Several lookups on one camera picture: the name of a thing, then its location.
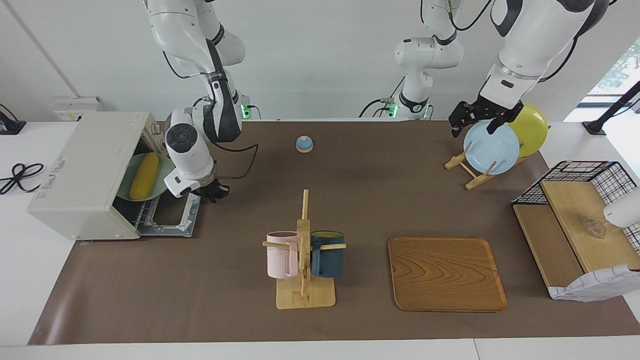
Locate toaster oven door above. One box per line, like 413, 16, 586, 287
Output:
137, 192, 202, 238

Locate pale green plate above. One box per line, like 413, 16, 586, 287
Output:
117, 152, 176, 202

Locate yellow corn cob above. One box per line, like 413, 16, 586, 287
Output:
129, 152, 160, 201

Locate beige toaster oven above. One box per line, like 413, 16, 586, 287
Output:
27, 111, 202, 241

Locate light blue plate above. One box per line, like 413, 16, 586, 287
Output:
463, 120, 521, 175

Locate yellow plate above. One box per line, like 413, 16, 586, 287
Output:
506, 103, 549, 158

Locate wooden plate rack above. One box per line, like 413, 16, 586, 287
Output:
444, 127, 551, 191

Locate pink mug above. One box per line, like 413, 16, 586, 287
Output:
265, 231, 300, 279

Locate brown table mat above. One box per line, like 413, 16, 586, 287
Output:
27, 120, 640, 346

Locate black clamp stand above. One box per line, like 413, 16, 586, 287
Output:
582, 80, 640, 136

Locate dark blue mug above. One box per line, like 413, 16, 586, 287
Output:
310, 230, 345, 279

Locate wooden mug tree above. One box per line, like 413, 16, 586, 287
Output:
262, 189, 347, 310

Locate clear glass item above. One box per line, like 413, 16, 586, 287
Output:
581, 216, 608, 239

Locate brown wooden tray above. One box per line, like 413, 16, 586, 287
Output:
388, 235, 508, 313

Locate white rounded device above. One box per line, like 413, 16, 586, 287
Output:
603, 187, 640, 229

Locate white checked cloth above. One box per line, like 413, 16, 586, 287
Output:
547, 263, 640, 302

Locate black desk clamp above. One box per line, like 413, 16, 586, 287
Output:
0, 103, 27, 136

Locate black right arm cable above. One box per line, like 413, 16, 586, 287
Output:
162, 50, 260, 180

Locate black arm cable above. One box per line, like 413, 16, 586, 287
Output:
162, 50, 260, 180
420, 0, 582, 84

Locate wire oven rack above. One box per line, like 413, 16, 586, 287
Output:
112, 197, 171, 228

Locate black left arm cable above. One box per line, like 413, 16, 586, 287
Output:
420, 0, 582, 84

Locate black base cables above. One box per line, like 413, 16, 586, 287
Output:
359, 75, 401, 119

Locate black wire basket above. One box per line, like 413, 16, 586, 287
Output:
511, 160, 640, 238

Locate white wall socket box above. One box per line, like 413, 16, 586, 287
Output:
52, 96, 103, 122

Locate black loose cable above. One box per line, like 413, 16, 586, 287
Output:
0, 162, 45, 196

